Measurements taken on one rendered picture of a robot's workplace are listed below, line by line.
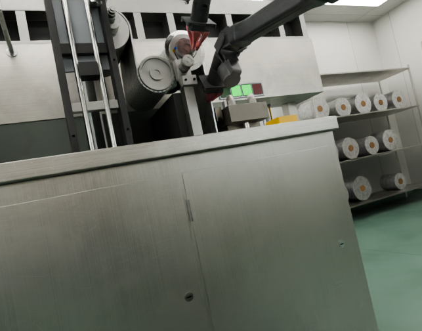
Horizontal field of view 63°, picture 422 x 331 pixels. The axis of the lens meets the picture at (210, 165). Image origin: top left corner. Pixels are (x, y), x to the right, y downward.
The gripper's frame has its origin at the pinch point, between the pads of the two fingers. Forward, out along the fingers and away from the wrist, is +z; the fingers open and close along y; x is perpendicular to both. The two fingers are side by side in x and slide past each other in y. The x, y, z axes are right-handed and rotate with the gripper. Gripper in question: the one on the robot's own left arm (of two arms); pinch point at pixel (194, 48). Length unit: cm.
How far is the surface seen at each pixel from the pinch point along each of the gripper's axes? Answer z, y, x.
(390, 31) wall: 57, 451, 262
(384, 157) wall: 211, 415, 150
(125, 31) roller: -1.4, -21.3, 9.4
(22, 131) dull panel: 39, -56, 17
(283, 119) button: 6.5, 12.7, -38.8
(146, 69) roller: 7.6, -16.5, -0.4
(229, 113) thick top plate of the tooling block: 16.8, 9.1, -16.1
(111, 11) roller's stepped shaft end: -9.5, -27.6, 1.6
